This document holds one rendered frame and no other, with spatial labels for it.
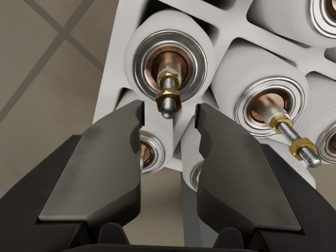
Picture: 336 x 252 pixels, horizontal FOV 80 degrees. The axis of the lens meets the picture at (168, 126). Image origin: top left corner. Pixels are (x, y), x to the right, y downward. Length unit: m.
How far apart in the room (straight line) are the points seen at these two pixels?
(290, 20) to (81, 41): 0.39
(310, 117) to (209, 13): 0.18
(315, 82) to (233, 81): 0.15
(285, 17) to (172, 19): 0.11
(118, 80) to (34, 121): 0.38
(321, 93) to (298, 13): 0.13
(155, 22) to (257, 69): 0.11
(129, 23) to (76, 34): 0.23
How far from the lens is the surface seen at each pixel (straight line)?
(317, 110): 0.31
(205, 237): 0.42
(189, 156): 0.29
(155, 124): 0.25
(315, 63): 0.34
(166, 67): 0.18
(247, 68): 0.24
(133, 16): 0.28
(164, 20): 0.21
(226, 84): 0.25
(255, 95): 0.24
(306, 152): 0.19
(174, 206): 0.78
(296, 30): 0.24
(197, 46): 0.20
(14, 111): 0.66
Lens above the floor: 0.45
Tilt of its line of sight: 57 degrees down
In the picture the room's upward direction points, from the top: 179 degrees counter-clockwise
